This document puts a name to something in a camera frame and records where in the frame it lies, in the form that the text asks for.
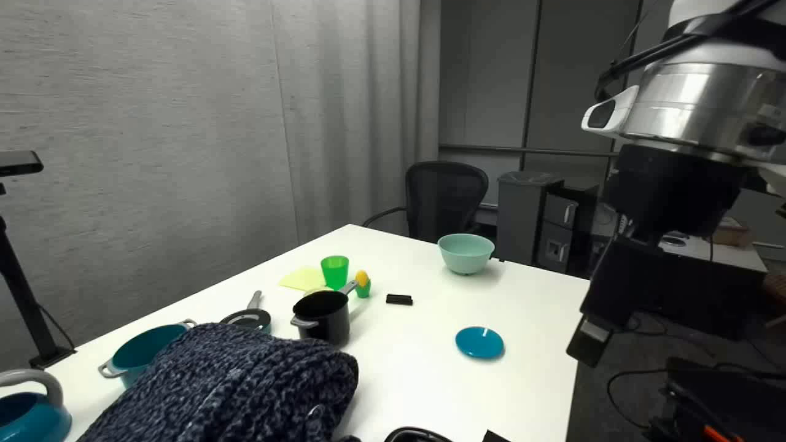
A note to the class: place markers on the small yellow green toy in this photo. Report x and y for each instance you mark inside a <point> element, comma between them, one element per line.
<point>361,282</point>

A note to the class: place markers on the black mesh office chair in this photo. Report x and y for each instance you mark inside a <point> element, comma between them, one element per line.
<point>444,200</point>

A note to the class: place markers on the teal plastic bowl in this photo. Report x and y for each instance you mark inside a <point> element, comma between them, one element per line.
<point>480,345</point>

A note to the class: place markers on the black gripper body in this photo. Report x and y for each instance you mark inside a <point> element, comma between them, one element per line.
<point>676,191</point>

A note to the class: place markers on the black case orange detail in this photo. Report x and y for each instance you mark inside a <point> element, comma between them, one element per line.
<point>721,401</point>

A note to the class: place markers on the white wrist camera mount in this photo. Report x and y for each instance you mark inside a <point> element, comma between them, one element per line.
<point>610,114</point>

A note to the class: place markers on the yellow-green plastic piece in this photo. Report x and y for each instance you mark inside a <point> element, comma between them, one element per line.
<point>297,280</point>

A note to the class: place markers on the grey metal cabinet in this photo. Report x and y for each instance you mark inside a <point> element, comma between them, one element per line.
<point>518,216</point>

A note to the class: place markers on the black drawer unit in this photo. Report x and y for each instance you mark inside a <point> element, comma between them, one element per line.
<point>567,233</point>

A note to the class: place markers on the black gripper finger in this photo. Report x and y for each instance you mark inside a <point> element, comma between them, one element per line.
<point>593,339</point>

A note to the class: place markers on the green plastic cup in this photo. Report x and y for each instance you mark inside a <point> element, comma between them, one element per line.
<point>334,270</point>

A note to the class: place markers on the brown cardboard box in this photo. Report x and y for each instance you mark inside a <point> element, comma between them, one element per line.
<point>729,237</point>

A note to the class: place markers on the black tripod stand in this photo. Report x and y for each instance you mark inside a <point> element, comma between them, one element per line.
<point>19,286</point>

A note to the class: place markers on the white black Franka robot arm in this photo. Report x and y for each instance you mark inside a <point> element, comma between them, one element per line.
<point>702,105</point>

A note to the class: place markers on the small black rectangular block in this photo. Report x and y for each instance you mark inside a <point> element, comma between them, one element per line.
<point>398,300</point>

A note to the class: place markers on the mint green bowl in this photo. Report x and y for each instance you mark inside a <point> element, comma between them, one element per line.
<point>464,250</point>

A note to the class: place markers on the dark blue knitted blanket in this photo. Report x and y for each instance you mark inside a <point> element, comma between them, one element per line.
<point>237,383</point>

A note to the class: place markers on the small black object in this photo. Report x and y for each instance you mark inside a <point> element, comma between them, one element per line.
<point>495,434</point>

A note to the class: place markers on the grey curtain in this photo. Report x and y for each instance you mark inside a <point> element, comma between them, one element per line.
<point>163,124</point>

